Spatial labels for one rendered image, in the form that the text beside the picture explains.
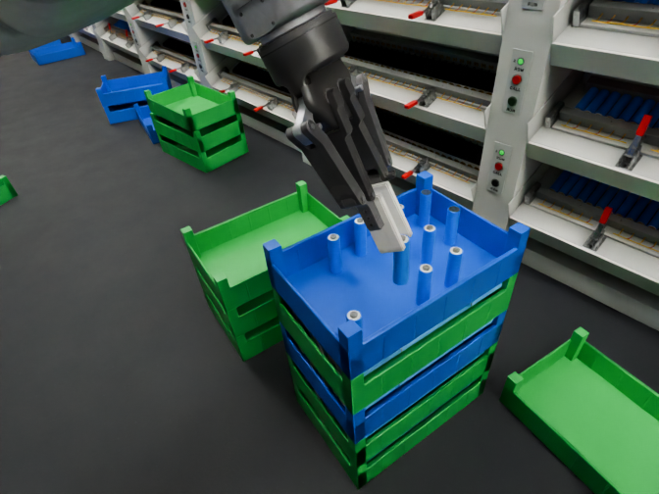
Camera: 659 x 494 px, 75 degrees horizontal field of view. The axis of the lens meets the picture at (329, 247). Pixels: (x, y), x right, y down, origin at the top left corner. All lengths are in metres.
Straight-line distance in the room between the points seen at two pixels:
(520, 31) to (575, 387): 0.67
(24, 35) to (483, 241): 0.58
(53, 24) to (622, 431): 0.95
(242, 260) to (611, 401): 0.76
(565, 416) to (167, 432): 0.73
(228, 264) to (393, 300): 0.45
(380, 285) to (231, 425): 0.43
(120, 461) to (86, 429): 0.11
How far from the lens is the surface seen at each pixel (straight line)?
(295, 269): 0.64
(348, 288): 0.62
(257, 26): 0.39
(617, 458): 0.93
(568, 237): 1.06
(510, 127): 1.00
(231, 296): 0.83
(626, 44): 0.91
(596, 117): 1.00
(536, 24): 0.93
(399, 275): 0.50
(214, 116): 1.61
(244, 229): 1.01
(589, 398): 0.97
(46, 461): 1.02
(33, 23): 0.34
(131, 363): 1.06
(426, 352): 0.61
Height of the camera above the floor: 0.76
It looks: 40 degrees down
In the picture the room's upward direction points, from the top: 5 degrees counter-clockwise
